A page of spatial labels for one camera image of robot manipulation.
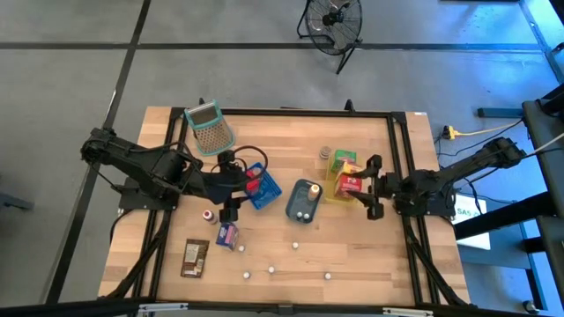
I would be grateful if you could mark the yellow power plug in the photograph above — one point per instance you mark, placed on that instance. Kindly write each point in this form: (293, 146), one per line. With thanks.
(449, 131)

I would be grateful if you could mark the blue slotted plastic basket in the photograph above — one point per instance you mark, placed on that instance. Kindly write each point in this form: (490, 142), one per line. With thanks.
(269, 191)

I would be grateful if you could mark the teal-rimmed metal box grater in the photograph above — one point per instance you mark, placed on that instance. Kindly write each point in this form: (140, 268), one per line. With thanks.
(211, 127)

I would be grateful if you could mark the white printed sign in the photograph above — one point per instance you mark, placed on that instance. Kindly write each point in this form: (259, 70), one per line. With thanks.
(473, 229)

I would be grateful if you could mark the grey floor object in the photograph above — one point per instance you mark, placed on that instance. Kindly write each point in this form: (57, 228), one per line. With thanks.
(15, 200)

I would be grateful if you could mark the dark grey office desk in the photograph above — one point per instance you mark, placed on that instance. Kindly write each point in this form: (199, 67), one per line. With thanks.
(546, 176)

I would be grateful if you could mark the blue Frosted Flakes cereal box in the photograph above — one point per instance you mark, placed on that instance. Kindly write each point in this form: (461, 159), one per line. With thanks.
(227, 233)

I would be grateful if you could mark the clear glass spice jar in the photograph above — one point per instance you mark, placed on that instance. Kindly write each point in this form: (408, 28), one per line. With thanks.
(325, 152)

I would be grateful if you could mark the black aluminium table frame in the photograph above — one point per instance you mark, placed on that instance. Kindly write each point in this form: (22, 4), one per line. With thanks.
(308, 112)

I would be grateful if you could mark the blue-grey desk foot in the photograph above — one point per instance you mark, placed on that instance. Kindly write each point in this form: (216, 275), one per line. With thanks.
(500, 112)

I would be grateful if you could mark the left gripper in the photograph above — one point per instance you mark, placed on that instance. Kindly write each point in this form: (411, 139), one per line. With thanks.
(222, 187)

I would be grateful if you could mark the red Froot Loops cereal box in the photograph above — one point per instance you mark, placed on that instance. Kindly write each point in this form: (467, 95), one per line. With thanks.
(348, 187)

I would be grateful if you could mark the silver aluminium bracket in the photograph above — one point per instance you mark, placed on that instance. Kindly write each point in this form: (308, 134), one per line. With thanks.
(407, 311)
(163, 307)

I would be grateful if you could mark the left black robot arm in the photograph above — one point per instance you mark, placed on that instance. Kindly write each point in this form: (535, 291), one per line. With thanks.
(145, 163)

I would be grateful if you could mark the green Apple Jacks cereal box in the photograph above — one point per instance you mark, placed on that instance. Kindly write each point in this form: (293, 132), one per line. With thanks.
(344, 156)

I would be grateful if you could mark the paprika tin with red lid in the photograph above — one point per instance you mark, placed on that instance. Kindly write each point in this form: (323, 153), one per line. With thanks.
(252, 186)

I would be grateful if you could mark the black caster wheel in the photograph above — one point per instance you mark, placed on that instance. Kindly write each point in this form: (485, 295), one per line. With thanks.
(530, 306)

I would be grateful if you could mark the brown foil packet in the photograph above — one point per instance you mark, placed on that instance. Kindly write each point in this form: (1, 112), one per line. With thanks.
(194, 260)

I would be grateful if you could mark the orange-yellow squeeze bottle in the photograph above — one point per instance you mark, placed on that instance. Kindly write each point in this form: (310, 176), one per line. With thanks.
(313, 191)

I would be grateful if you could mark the yellow Corn Pops cereal box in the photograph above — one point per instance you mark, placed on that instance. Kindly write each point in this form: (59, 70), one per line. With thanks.
(351, 167)

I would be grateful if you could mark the black desk leg beam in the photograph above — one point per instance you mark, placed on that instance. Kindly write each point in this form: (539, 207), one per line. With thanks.
(502, 215)

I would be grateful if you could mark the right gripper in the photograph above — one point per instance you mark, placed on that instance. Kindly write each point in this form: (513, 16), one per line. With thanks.
(385, 188)

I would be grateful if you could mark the black rig crossbar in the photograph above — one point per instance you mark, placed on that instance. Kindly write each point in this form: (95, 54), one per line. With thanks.
(66, 308)

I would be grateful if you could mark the black floor fan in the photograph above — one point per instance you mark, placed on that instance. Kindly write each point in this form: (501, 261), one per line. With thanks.
(328, 18)

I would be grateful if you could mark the small dark dropper bottle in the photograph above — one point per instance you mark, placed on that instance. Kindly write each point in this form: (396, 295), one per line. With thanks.
(271, 269)
(247, 275)
(241, 248)

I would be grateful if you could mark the red squeeze bottle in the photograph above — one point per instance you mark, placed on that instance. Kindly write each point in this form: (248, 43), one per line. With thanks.
(208, 216)

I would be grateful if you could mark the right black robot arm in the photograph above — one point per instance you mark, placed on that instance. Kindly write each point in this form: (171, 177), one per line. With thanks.
(462, 169)

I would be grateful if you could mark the black frame knob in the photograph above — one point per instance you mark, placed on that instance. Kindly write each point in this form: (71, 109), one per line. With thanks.
(349, 105)
(201, 102)

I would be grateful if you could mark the small blue dropper bottle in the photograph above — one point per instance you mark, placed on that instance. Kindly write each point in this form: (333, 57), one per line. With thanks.
(295, 245)

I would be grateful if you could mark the yellow plastic bin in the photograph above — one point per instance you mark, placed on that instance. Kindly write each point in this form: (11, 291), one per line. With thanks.
(329, 185)

